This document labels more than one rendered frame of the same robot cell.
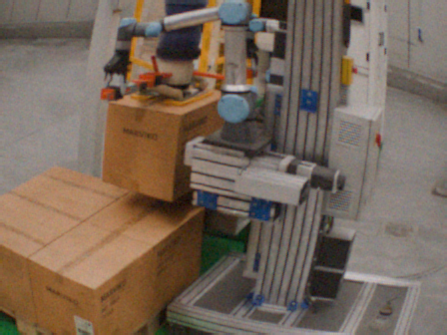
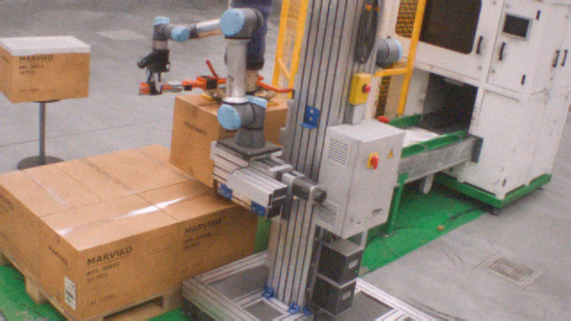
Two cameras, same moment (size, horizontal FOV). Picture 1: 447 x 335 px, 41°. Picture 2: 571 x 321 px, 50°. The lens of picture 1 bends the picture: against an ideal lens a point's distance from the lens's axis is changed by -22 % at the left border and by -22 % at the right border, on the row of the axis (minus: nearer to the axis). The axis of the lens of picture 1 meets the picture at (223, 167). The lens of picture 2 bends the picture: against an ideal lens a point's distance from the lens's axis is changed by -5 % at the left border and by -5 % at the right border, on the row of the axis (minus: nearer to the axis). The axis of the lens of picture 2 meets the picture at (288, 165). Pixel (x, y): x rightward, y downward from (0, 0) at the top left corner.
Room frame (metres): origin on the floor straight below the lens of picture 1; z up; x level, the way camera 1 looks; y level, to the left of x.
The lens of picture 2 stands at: (0.26, -1.28, 2.06)
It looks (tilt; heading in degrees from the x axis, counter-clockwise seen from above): 21 degrees down; 21
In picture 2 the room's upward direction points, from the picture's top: 8 degrees clockwise
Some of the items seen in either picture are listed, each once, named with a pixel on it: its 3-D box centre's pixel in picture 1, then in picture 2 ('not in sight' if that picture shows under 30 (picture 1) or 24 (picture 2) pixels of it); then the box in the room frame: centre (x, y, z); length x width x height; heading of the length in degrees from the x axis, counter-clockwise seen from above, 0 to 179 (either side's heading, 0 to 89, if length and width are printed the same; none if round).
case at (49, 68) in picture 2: not in sight; (43, 68); (3.86, 2.19, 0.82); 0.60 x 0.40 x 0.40; 153
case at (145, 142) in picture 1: (166, 136); (234, 134); (3.43, 0.29, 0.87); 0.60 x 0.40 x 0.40; 159
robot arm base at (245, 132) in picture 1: (239, 126); (250, 133); (2.93, -0.05, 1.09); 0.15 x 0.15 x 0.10
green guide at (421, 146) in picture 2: not in sight; (419, 150); (4.91, -0.53, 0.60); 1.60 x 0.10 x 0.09; 161
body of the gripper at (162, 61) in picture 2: (121, 61); (159, 60); (2.90, 0.48, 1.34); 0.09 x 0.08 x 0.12; 159
